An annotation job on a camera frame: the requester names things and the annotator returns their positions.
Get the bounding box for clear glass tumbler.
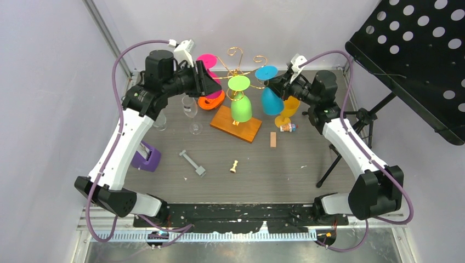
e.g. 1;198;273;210
152;110;167;131

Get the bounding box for orange plastic U-shaped toy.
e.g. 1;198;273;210
198;90;225;110

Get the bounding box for pink plastic wine glass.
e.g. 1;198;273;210
197;53;221;99

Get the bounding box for white chess piece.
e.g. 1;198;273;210
230;160;238;173

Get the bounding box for small colourful toy figure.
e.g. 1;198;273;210
280;123;298;132

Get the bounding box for clear stemmed wine glass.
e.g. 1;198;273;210
182;95;203;135

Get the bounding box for small wooden block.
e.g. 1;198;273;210
270;131;277;148

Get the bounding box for grey metal T-shaped part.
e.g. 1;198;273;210
179;150;206;177

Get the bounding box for blue plastic wine glass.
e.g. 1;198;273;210
255;66;284;116

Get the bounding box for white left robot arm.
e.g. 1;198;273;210
74;50;221;227

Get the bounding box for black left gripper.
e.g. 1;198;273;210
163;60;222;98

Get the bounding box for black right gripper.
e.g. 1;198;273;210
265;70;319;107

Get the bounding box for black music stand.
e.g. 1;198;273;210
303;0;465;188

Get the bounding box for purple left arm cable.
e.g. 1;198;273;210
86;39;193;244

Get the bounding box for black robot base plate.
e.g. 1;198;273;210
133;203;349;234

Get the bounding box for yellow plastic wine glass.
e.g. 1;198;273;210
274;96;300;128

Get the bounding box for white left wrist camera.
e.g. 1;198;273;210
168;39;195;67

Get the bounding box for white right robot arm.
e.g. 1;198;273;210
264;70;404;225

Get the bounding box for green plastic wine glass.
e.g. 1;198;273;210
226;75;252;125

